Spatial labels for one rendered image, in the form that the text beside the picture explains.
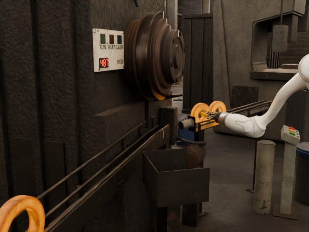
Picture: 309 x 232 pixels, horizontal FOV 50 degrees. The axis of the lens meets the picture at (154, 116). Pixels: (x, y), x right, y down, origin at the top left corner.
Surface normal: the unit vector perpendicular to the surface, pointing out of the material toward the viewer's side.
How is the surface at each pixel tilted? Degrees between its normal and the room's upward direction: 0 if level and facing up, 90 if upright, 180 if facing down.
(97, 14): 90
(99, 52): 90
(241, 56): 90
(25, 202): 90
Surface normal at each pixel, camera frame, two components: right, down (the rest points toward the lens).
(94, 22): 0.94, 0.07
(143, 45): -0.34, -0.07
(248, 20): -0.57, 0.16
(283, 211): -0.35, 0.19
